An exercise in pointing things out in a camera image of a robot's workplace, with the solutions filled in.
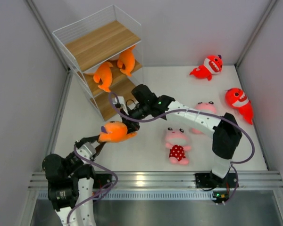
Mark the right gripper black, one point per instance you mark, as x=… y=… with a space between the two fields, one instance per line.
x=132 y=126

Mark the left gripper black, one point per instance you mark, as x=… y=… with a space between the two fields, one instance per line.
x=85 y=140

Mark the orange shark plush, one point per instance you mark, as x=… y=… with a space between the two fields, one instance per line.
x=103 y=74
x=115 y=132
x=126 y=61

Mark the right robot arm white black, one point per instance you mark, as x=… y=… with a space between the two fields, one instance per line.
x=223 y=130

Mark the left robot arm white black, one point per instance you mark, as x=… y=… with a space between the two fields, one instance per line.
x=70 y=182

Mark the pink frog plush front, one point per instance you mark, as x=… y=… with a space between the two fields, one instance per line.
x=178 y=144

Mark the pink frog plush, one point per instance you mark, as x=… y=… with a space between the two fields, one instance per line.
x=207 y=107
x=178 y=144

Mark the pink frog plush rear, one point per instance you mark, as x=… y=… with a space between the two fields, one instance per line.
x=207 y=107

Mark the red shark plush far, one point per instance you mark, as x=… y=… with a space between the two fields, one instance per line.
x=211 y=66

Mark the red shark plush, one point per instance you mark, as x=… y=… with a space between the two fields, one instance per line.
x=238 y=100
x=211 y=66

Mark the red shark plush near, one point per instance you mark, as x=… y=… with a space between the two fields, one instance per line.
x=238 y=100

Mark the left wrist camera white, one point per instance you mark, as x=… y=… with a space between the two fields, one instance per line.
x=86 y=150

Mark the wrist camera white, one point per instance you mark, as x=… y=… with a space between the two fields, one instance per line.
x=120 y=103
x=86 y=150

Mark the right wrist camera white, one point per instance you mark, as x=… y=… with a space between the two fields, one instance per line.
x=120 y=103

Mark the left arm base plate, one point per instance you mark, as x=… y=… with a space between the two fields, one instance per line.
x=101 y=182

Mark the aluminium rail frame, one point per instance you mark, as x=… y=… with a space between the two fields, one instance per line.
x=182 y=185

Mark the white wire wooden shelf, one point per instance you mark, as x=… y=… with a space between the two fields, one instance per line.
x=104 y=50

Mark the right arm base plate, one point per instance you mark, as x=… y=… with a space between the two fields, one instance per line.
x=223 y=188

